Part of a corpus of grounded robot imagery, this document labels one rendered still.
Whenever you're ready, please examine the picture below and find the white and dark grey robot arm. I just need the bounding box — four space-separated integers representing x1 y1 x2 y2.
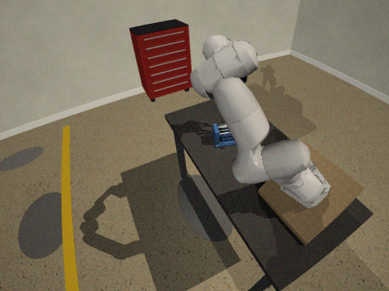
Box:
190 35 331 208

